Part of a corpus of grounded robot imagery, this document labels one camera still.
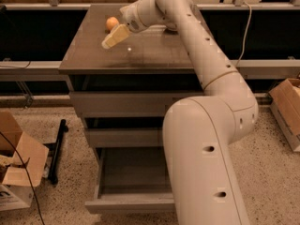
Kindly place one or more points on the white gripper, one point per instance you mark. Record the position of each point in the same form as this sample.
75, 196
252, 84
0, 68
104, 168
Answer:
131, 17

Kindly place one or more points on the orange fruit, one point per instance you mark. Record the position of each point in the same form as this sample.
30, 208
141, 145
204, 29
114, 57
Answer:
111, 23

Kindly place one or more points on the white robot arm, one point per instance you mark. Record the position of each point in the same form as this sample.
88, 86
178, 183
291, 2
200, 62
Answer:
198, 130

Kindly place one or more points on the grey drawer cabinet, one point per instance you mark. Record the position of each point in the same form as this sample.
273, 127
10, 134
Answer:
151, 61

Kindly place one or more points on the grey top drawer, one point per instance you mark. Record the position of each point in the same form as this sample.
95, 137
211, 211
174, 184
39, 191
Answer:
125, 104

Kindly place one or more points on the grey drawer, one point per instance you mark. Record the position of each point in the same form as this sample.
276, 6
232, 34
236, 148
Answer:
131, 180
124, 137
125, 104

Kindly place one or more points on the grey middle drawer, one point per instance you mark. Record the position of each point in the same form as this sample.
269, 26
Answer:
124, 137

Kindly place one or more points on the grey bottom drawer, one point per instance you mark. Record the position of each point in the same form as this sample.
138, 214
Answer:
131, 180

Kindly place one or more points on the black metal stand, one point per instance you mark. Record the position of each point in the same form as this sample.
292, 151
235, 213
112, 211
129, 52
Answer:
54, 153

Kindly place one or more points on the cardboard box right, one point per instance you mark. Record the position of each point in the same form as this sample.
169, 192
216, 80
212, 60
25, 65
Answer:
286, 109

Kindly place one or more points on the open cardboard box left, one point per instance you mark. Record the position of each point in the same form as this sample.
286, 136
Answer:
23, 159

